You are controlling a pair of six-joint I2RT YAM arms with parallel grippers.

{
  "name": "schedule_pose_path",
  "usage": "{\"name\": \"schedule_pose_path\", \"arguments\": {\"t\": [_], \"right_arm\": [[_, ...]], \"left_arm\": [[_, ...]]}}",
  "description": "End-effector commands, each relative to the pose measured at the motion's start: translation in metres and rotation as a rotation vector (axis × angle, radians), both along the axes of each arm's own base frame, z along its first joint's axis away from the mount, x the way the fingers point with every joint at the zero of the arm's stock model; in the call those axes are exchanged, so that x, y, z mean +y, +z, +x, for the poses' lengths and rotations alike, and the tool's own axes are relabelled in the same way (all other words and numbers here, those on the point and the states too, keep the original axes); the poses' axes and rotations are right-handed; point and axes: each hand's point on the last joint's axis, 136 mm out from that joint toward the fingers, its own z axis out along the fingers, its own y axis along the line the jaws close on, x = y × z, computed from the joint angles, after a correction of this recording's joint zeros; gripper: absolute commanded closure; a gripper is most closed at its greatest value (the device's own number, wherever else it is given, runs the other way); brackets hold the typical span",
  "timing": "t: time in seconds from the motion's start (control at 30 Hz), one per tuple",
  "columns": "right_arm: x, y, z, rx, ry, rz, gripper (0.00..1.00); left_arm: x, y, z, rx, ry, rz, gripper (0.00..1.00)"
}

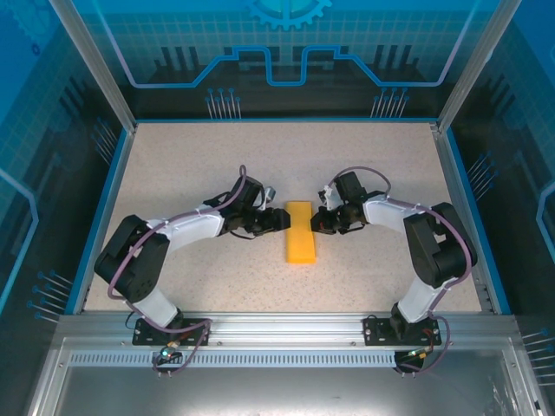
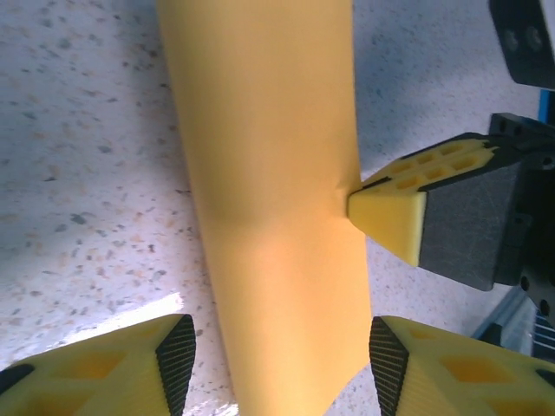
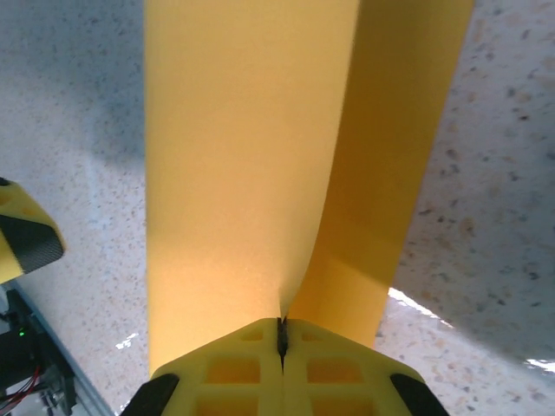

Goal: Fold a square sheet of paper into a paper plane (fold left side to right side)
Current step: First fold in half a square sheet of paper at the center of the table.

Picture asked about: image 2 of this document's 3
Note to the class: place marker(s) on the aluminium side rail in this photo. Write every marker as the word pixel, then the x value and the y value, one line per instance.
pixel 507 312

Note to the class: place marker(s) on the yellow paper sheet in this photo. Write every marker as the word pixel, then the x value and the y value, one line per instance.
pixel 269 130

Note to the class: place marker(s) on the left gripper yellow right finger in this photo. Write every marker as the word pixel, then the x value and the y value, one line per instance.
pixel 455 381

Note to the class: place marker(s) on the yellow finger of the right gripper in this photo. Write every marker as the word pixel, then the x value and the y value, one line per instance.
pixel 464 225
pixel 427 158

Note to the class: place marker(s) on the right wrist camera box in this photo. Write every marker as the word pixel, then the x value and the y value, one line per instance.
pixel 524 39

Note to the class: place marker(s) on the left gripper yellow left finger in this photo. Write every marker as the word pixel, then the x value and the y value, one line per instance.
pixel 86 381

